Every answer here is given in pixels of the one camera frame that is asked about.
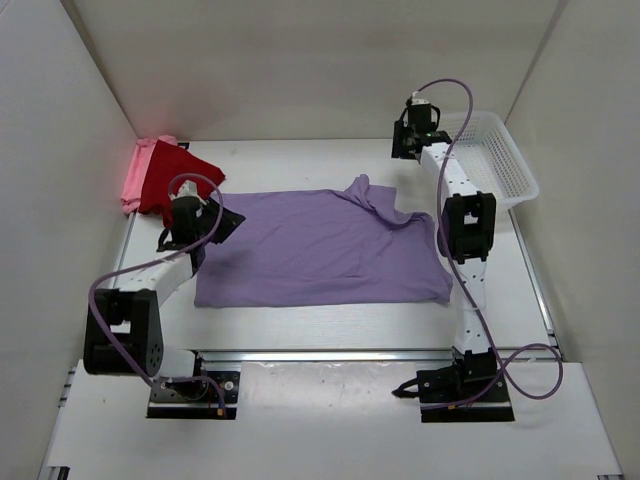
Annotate red t shirt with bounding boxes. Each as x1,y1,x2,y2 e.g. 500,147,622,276
138,140,226,227

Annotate pink t shirt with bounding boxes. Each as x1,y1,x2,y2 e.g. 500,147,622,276
120,135,178,215

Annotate lavender garment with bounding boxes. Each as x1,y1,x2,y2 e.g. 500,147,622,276
194,174,453,308

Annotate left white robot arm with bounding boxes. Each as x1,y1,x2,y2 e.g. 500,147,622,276
83,196,246,400

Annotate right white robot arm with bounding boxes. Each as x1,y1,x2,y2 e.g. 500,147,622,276
392,99,497,404

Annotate white plastic basket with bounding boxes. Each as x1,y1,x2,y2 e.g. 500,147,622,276
452,111,539,210

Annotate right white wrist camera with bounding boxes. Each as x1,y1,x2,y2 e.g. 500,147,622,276
406,91,431,107

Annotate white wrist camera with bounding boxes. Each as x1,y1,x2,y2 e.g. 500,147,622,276
174,180,201,201
406,91,431,107

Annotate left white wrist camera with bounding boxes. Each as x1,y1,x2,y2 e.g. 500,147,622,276
174,180,201,201

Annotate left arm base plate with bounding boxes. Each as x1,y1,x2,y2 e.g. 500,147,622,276
146,362,241,421

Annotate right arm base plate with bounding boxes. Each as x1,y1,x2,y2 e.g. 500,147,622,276
417,367,515,424

